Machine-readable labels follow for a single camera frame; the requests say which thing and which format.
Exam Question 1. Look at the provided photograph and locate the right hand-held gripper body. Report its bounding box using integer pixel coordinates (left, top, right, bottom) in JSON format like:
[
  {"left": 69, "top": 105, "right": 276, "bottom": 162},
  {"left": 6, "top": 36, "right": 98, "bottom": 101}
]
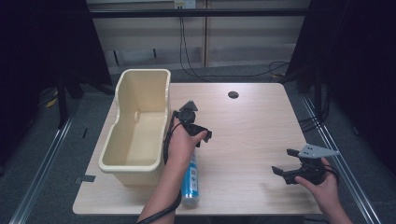
[{"left": 291, "top": 143, "right": 341, "bottom": 187}]

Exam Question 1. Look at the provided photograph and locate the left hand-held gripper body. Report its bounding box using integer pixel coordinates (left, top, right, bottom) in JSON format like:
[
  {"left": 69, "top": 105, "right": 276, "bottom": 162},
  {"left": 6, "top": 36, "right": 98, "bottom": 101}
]
[{"left": 173, "top": 100, "right": 201, "bottom": 135}]

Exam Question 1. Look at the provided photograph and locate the blue labelled bottle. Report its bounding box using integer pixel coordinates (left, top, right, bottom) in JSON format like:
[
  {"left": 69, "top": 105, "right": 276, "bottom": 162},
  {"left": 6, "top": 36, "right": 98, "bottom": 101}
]
[{"left": 180, "top": 151, "right": 201, "bottom": 208}]

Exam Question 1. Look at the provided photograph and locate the cream plastic bin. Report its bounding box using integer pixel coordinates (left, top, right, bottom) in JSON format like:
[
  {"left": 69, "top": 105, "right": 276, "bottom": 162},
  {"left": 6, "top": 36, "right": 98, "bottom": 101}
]
[{"left": 98, "top": 68, "right": 173, "bottom": 188}]

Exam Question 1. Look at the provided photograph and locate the person's left hand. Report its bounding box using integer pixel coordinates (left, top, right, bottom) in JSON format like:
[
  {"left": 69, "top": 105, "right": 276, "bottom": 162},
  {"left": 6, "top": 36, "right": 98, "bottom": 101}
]
[{"left": 167, "top": 125, "right": 208, "bottom": 167}]

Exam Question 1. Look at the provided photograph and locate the person's right hand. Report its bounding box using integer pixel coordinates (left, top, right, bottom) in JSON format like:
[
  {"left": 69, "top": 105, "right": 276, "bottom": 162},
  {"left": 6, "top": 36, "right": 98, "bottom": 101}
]
[{"left": 294, "top": 157, "right": 341, "bottom": 213}]

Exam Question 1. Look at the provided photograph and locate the black horizontal bar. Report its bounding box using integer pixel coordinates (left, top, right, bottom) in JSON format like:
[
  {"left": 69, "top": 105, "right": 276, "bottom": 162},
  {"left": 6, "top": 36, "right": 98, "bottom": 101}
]
[{"left": 89, "top": 7, "right": 312, "bottom": 19}]

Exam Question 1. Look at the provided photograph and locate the black curtain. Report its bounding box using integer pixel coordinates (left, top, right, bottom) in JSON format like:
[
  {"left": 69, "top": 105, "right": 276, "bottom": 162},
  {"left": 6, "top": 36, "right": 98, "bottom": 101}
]
[
  {"left": 0, "top": 0, "right": 114, "bottom": 175},
  {"left": 278, "top": 0, "right": 396, "bottom": 176}
]

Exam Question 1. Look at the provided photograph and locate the black stand leg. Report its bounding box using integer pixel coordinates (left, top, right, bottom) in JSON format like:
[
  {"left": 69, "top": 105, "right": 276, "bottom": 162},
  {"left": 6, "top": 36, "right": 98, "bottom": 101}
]
[{"left": 55, "top": 69, "right": 71, "bottom": 130}]

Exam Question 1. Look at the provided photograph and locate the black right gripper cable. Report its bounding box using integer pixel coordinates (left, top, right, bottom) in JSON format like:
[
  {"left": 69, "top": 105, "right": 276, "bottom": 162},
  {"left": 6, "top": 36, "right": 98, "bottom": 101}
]
[{"left": 324, "top": 163, "right": 341, "bottom": 185}]

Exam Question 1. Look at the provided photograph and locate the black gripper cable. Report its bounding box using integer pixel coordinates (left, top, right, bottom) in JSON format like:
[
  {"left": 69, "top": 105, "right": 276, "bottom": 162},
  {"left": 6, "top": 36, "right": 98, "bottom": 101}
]
[
  {"left": 324, "top": 163, "right": 341, "bottom": 185},
  {"left": 135, "top": 110, "right": 185, "bottom": 224}
]

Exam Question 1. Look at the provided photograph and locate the metal floor rail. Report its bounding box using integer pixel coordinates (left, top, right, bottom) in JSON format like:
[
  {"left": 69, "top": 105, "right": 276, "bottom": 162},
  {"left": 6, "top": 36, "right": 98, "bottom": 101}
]
[
  {"left": 8, "top": 115, "right": 77, "bottom": 224},
  {"left": 299, "top": 92, "right": 374, "bottom": 224}
]

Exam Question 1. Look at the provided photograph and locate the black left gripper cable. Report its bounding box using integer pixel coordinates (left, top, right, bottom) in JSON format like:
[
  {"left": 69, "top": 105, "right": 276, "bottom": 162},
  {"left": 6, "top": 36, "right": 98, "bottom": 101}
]
[{"left": 135, "top": 110, "right": 185, "bottom": 224}]

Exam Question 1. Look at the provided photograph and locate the black floor cable bundle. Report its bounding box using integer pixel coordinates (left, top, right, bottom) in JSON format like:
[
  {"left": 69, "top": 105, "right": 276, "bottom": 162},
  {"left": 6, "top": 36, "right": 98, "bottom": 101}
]
[{"left": 298, "top": 90, "right": 332, "bottom": 133}]

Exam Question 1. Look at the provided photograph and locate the black wall cable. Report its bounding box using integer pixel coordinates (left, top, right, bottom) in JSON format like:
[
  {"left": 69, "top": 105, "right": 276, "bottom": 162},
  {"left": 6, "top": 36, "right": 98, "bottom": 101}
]
[{"left": 177, "top": 7, "right": 291, "bottom": 82}]

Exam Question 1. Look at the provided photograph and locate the white wall socket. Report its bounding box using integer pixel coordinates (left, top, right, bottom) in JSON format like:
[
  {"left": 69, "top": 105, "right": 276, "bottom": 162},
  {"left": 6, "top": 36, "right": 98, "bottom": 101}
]
[{"left": 174, "top": 0, "right": 197, "bottom": 9}]

